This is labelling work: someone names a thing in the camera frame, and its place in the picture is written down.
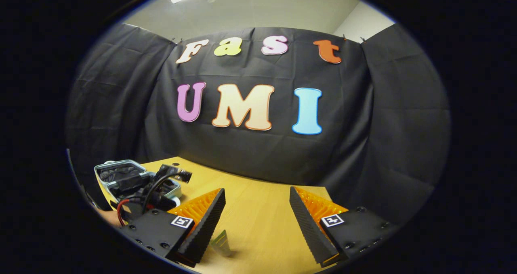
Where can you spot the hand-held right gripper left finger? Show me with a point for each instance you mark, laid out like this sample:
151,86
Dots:
204,229

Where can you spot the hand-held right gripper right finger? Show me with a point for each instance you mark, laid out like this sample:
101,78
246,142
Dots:
309,229

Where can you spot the black backdrop cloth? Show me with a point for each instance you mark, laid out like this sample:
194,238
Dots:
363,124

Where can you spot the white green-label skincare tube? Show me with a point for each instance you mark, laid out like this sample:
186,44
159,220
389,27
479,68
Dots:
221,243

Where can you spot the light blue suitcase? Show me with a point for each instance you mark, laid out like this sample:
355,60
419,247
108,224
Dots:
117,170

